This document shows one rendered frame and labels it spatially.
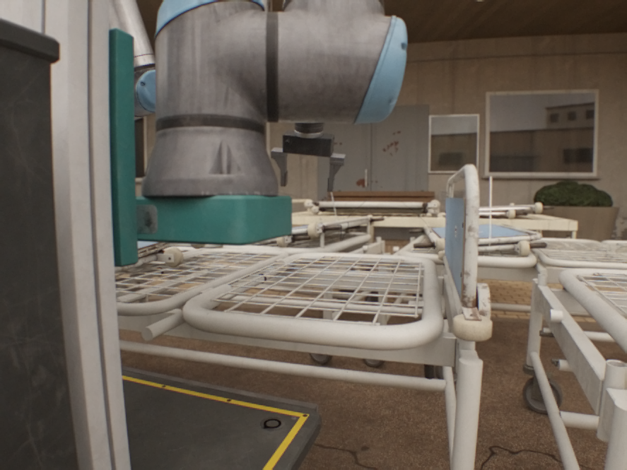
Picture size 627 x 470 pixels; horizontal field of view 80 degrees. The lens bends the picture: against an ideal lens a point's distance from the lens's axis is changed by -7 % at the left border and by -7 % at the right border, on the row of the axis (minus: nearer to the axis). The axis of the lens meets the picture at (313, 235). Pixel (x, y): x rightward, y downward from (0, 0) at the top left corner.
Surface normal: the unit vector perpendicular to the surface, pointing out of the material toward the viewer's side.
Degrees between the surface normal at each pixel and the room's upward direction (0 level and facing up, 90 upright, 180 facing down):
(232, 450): 0
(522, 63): 90
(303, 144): 114
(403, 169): 90
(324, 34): 77
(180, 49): 90
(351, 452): 0
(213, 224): 90
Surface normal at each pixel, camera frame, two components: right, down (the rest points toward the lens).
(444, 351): -0.27, 0.09
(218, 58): 0.13, 0.18
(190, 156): -0.05, -0.25
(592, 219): -0.15, 0.28
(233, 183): 0.51, 0.07
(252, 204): 0.95, 0.03
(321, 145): -0.20, 0.48
